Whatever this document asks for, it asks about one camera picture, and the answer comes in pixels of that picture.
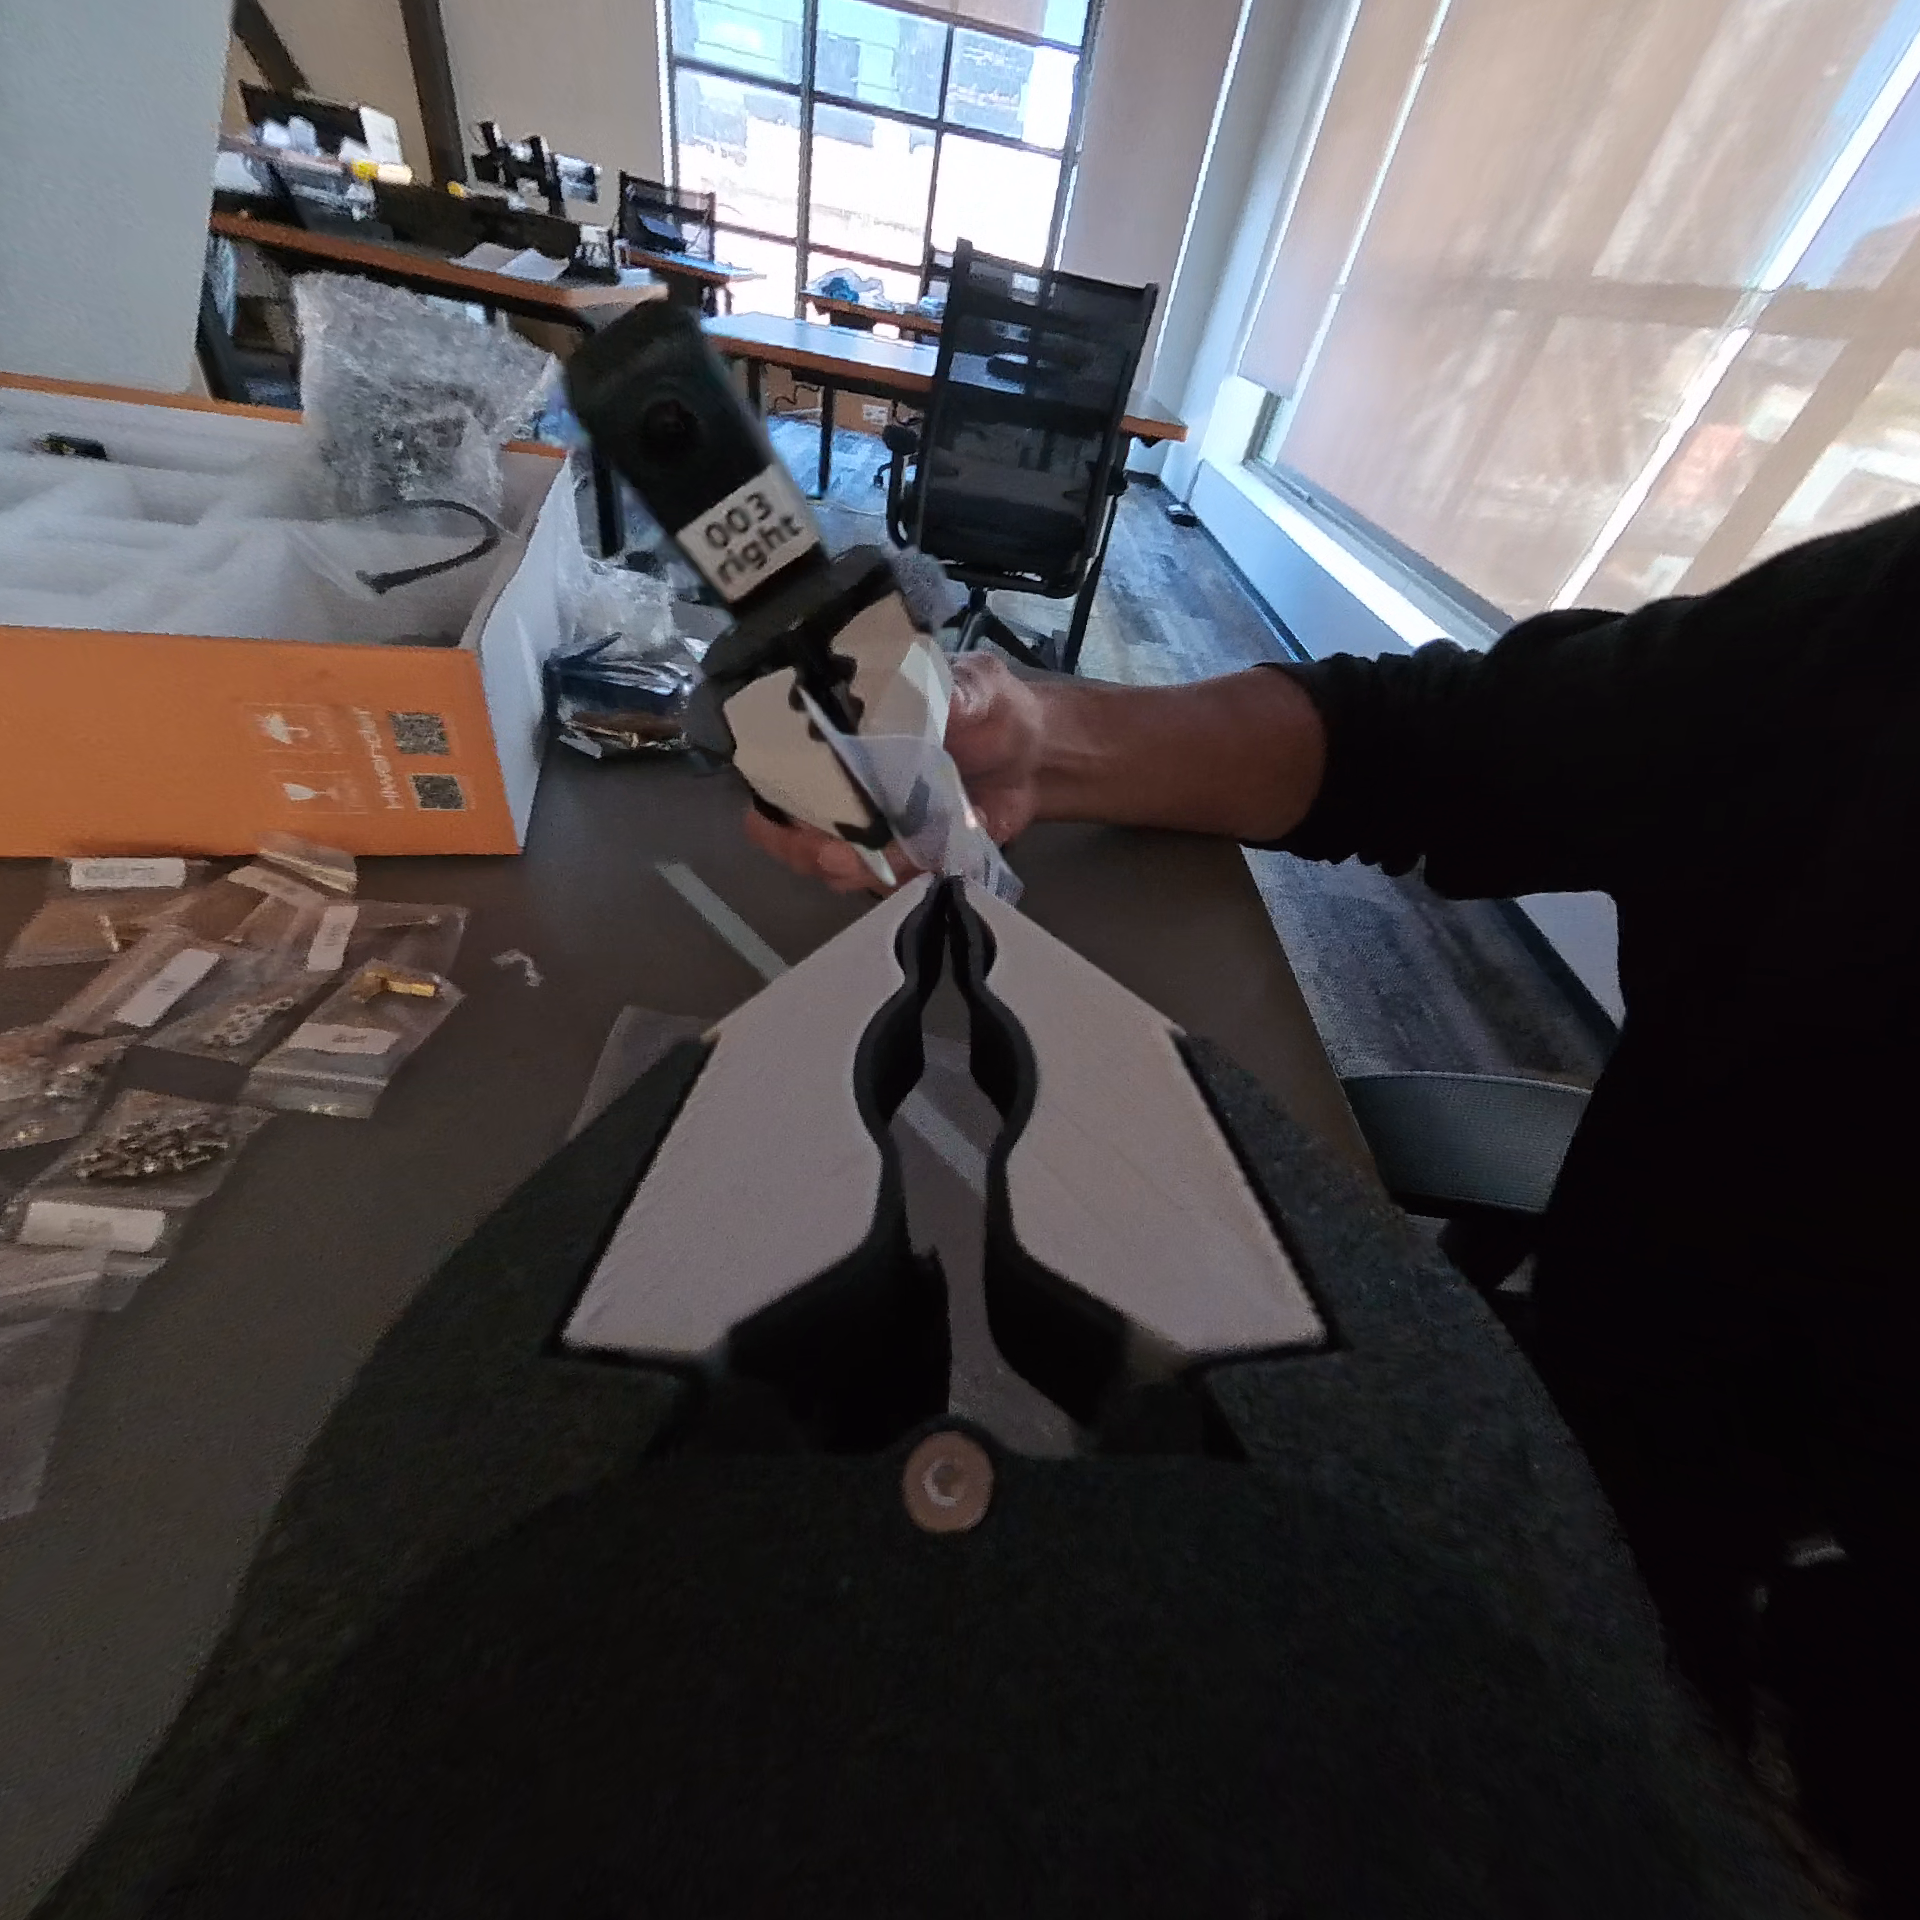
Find black cable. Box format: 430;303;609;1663
358;497;508;592

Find grey mesh chair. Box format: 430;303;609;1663
1340;1069;1595;1215

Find black desk equipment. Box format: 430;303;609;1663
469;117;606;208

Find white foam box insert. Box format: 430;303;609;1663
0;393;518;648

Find bubble wrap bundle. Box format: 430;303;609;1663
292;274;564;519

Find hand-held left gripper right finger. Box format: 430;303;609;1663
955;878;1333;1453

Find dark grey desk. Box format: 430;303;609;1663
0;645;1413;1920

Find black mesh office chair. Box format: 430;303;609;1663
882;238;1163;677

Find bag of blue parts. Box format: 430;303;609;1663
545;631;707;758

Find wood-edged background desk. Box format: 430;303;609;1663
702;310;1192;496
211;209;670;337

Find black background chair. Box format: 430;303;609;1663
616;168;722;255

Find small clear zip bag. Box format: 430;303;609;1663
796;681;1024;909

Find large grid window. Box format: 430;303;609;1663
668;0;1088;309

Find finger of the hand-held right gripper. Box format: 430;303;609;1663
726;667;888;846
833;598;957;889

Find beige roller blind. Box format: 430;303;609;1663
1236;0;1920;619

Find crumpled clear plastic bags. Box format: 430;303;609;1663
562;555;700;663

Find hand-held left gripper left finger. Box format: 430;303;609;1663
562;878;954;1453

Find person's right hand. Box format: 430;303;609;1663
746;650;1059;897

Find pile of small hardware bags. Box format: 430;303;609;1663
0;829;472;1520

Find orange cardboard box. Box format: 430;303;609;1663
0;373;587;858

